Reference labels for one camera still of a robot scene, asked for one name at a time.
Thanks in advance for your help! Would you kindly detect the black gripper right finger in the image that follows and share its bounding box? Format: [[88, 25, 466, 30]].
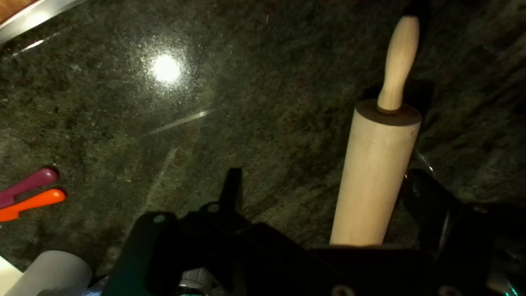
[[403, 166, 459, 260]]

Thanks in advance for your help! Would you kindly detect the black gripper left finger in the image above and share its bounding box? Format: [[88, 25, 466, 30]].
[[219, 166, 245, 215]]

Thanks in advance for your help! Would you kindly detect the wooden rolling pin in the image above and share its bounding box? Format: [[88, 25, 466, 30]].
[[328, 15, 425, 248]]

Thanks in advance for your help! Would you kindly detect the orange plastic knife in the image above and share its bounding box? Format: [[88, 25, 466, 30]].
[[0, 187, 70, 225]]

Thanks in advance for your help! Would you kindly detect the purple plastic knife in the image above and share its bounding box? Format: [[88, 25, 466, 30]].
[[0, 166, 61, 210]]

